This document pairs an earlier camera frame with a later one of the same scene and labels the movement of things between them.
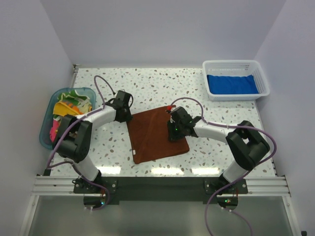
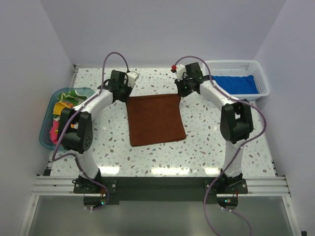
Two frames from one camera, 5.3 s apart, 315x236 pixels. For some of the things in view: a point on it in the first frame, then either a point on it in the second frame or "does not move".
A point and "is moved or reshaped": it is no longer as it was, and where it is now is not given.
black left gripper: [127, 118] to [129, 88]
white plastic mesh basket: [235, 80] does not move
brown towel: [148, 137] is moved or reshaped
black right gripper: [172, 136] to [179, 81]
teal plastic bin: [44, 136] does not move
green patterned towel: [81, 102] does not move
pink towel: [52, 133] does not move
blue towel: [232, 85] does not move
